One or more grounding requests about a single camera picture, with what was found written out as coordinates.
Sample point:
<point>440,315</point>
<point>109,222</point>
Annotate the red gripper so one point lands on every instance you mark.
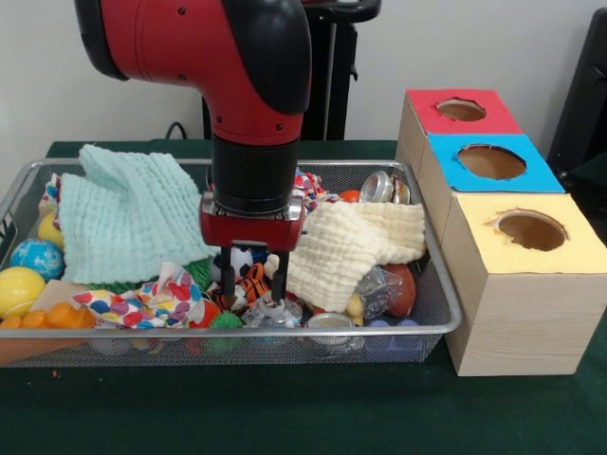
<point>251,232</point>

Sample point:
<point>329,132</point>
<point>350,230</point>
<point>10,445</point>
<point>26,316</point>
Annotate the crushed clear plastic bottle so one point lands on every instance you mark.
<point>265,315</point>

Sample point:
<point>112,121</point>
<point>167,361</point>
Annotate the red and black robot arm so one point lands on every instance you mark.
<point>227,57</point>

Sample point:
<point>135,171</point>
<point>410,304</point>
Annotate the wooden box with three holes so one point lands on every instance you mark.
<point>521,322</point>

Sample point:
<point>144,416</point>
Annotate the orange tiger plush toy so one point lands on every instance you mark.
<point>251,284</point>

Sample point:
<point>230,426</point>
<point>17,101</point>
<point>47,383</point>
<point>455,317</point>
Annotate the small soccer ball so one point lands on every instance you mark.
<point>244,258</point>

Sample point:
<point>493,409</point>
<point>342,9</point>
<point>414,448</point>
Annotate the cream waffle cloth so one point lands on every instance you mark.
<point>351,251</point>

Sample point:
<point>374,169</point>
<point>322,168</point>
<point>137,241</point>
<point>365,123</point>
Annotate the crumpled colourful spotted cloth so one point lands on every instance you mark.
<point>313,187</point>

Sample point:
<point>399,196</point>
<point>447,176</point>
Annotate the large colourful spotted cloth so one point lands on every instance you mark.
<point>142,303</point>

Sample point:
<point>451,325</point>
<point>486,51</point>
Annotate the dark green table cloth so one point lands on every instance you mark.
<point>284,412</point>

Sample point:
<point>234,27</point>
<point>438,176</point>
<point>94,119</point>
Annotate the mint green waffle cloth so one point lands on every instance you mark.
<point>133,213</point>

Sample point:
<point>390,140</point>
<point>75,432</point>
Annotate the brown toy football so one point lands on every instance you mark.
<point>403,286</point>

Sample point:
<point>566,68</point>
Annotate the orange plastic toy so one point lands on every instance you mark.
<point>61,315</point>

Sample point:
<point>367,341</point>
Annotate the blue globe ball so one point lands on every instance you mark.
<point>38,258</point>

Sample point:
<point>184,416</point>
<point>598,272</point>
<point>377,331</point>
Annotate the yellow tennis ball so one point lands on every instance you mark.
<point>19,291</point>

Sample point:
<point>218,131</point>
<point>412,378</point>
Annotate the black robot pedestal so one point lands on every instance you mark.
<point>336,71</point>

